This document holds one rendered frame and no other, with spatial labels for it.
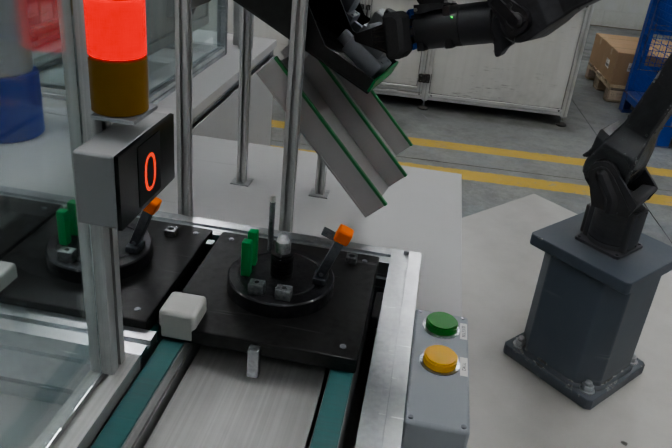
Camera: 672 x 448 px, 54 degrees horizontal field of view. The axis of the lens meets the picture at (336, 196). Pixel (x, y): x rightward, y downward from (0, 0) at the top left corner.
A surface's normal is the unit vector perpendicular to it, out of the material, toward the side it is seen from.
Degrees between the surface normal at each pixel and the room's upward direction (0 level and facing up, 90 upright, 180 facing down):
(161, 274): 0
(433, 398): 0
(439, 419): 0
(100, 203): 90
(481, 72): 90
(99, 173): 90
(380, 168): 90
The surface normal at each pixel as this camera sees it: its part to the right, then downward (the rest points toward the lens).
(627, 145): -0.42, -0.14
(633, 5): -0.11, 0.42
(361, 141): -0.33, 0.38
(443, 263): 0.09, -0.90
